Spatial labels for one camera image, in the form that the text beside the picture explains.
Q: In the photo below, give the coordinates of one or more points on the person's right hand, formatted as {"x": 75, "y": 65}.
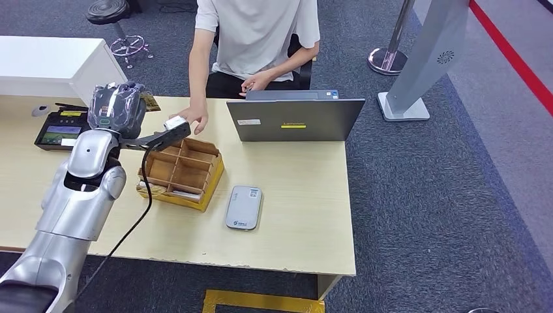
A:
{"x": 196, "y": 116}

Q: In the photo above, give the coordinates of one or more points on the white desk shelf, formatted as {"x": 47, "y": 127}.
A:
{"x": 43, "y": 60}

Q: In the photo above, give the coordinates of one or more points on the person's left forearm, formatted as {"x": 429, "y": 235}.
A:
{"x": 296, "y": 62}

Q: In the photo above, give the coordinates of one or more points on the person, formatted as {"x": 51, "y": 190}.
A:
{"x": 259, "y": 34}

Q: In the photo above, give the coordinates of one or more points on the red floor tape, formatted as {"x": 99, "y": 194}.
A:
{"x": 510, "y": 52}

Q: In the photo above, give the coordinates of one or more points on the black round stool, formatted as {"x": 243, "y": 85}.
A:
{"x": 108, "y": 11}

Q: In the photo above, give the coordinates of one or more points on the grey kiosk stand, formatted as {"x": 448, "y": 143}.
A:
{"x": 428, "y": 52}

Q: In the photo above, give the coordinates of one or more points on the black payment terminal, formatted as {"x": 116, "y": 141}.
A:
{"x": 56, "y": 134}

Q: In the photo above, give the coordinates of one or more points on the person's right forearm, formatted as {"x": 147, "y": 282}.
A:
{"x": 199, "y": 73}

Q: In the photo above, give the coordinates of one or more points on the chrome stanchion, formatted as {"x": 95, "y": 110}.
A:
{"x": 388, "y": 58}
{"x": 484, "y": 310}

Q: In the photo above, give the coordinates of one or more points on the person's left hand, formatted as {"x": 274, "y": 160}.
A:
{"x": 257, "y": 82}

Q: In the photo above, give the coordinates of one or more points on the yellow floor tape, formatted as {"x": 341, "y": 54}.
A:
{"x": 259, "y": 300}

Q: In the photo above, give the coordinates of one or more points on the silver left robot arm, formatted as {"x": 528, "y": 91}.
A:
{"x": 77, "y": 207}

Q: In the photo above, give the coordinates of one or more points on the grey card reader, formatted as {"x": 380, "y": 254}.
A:
{"x": 243, "y": 208}

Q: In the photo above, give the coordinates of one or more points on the grey laptop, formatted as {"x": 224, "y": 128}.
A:
{"x": 293, "y": 116}

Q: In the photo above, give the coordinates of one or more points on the small grey round device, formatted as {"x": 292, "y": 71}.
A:
{"x": 40, "y": 111}

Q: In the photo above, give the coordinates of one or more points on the pale wrist camera, black bracket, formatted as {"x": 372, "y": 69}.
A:
{"x": 173, "y": 134}

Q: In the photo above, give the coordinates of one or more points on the room key card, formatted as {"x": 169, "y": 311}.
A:
{"x": 152, "y": 103}

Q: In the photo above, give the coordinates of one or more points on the white card in box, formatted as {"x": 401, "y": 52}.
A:
{"x": 183, "y": 195}

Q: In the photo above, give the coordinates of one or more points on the divided cardboard box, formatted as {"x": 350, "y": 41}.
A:
{"x": 185, "y": 172}

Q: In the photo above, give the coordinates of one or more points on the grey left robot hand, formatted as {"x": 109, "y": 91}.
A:
{"x": 116, "y": 108}

